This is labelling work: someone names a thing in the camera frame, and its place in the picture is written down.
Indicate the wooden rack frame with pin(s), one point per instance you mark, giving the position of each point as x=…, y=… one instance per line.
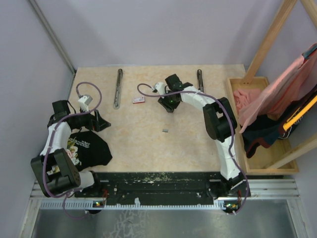
x=277, y=24

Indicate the wooden tray box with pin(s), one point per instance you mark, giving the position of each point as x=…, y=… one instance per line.
x=258, y=164

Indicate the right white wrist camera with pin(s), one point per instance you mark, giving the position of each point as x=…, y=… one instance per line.
x=159, y=88

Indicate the dark navy garment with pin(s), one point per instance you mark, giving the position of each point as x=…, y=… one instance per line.
x=265, y=131

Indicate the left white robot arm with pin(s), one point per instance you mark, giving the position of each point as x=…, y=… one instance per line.
x=57, y=185

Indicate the red staple box sleeve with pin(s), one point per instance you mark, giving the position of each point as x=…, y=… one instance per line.
x=138, y=100

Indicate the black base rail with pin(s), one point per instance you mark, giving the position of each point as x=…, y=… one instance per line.
x=165, y=188

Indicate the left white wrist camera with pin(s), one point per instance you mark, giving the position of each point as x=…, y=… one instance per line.
x=84, y=102

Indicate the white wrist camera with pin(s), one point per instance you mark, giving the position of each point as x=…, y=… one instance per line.
x=84, y=102
x=159, y=88

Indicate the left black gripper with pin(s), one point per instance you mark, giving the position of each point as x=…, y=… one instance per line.
x=98, y=123

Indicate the pink cloth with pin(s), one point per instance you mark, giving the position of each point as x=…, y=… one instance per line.
x=291, y=85

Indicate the black floral t-shirt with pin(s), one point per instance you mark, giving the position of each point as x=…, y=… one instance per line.
x=67, y=151

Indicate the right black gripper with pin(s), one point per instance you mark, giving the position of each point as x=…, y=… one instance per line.
x=170, y=108

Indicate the black silver stapler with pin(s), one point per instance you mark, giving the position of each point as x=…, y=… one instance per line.
x=200, y=80
x=117, y=98

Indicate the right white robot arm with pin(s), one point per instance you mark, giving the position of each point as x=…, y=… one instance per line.
x=220, y=122

